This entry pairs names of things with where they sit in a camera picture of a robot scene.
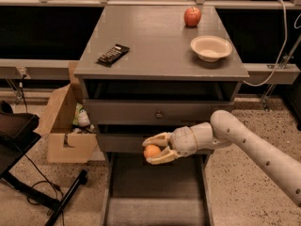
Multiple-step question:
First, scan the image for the white hanging cable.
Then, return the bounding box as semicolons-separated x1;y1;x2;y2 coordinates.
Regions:
243;0;289;88

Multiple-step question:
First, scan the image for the black stand with legs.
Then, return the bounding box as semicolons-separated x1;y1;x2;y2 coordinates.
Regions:
0;101;87;226

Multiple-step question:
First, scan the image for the white green plush toy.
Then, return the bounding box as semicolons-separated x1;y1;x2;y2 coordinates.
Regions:
72;104;90;127

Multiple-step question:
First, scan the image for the grey drawer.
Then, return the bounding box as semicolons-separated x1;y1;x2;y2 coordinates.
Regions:
97;124;176;153
85;79;233;125
101;153;214;226

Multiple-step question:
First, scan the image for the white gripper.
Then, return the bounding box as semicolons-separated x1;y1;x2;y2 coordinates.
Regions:
142;126;197;165

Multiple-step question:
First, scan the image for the grey drawer cabinet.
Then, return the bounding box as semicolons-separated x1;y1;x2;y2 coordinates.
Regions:
73;5;250;226

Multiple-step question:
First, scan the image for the black calculator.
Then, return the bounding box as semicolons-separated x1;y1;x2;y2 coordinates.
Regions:
98;43;130;67

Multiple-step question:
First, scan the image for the grey metal railing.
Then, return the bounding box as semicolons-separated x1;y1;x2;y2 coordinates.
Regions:
0;0;301;86

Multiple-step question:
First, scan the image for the orange fruit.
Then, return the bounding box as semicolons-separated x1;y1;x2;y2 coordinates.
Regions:
143;144;161;158

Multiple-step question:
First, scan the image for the black floor cable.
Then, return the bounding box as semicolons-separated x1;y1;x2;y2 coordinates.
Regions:
13;144;66;226

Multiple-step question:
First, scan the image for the red apple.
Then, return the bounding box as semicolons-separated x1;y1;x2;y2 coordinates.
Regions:
183;7;201;27

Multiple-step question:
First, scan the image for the grey bottom drawer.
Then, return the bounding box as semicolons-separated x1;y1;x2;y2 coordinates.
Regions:
101;153;214;226

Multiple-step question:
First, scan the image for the grey middle drawer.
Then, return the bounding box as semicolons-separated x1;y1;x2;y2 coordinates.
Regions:
97;124;176;153

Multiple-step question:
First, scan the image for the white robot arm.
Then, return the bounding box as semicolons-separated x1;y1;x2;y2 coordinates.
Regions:
142;110;301;206

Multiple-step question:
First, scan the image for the grey top drawer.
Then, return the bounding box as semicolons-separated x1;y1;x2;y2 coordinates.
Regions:
85;79;233;125

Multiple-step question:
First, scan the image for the white bowl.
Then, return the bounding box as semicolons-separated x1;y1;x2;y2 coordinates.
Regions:
190;36;232;62

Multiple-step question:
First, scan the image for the cardboard box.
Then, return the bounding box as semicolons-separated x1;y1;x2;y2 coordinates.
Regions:
36;62;98;163

